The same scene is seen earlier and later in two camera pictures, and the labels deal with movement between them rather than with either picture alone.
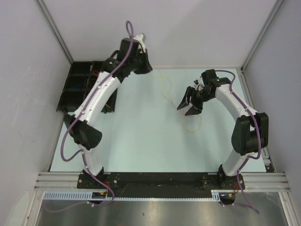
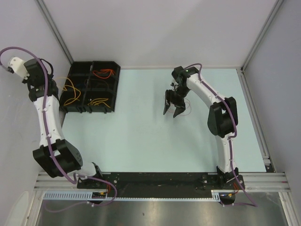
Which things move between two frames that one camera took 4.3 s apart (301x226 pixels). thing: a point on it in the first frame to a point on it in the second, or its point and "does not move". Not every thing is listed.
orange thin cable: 182,115 to 76,91
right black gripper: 193,110 to 180,105
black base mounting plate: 160,185 does not move
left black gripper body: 141,65 to 51,76
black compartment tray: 81,75 does not move
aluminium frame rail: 266,181 does not move
